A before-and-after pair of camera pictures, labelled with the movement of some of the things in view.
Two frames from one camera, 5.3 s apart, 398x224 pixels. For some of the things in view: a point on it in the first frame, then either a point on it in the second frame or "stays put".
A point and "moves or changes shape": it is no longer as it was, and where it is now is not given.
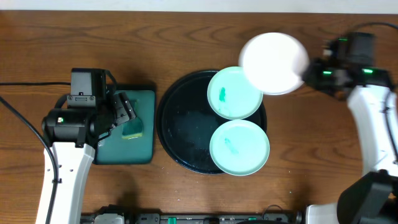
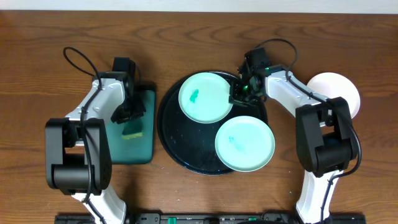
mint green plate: (231, 95) moves or changes shape
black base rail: (290, 218) stays put
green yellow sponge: (132, 129) stays put
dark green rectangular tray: (114, 149) stays put
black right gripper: (311, 76) → (241, 94)
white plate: (276, 61) moves or changes shape
